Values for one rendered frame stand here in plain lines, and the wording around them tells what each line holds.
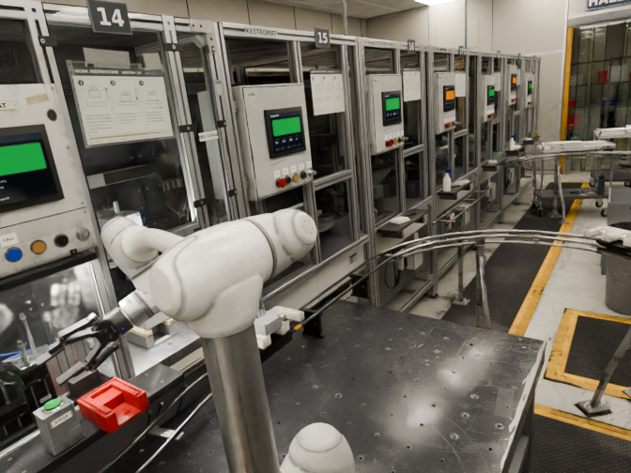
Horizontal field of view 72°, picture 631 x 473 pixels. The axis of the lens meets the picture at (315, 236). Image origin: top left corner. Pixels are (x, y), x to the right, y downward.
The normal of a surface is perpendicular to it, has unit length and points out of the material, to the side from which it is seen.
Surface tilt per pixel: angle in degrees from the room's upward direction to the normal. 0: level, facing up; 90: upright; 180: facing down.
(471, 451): 0
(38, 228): 90
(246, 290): 94
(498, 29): 90
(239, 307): 94
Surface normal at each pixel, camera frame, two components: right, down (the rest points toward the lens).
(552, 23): -0.57, 0.29
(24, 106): 0.82, 0.09
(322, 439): -0.04, -0.98
